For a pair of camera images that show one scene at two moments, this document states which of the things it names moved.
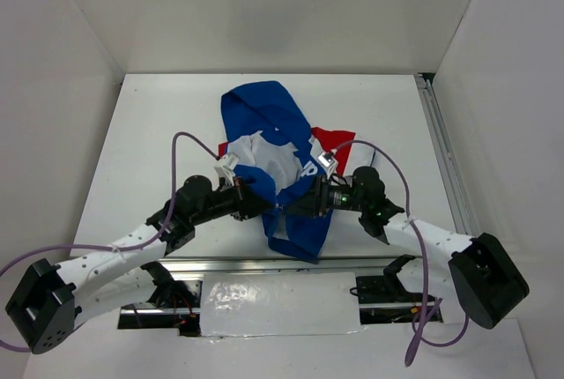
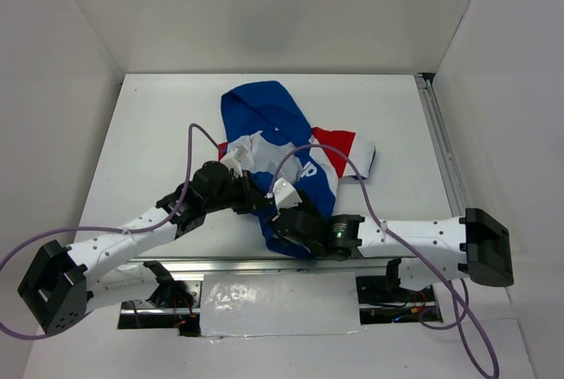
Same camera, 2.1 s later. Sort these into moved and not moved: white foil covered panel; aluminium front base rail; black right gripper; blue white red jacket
Moved: black right gripper
Not moved: blue white red jacket; aluminium front base rail; white foil covered panel
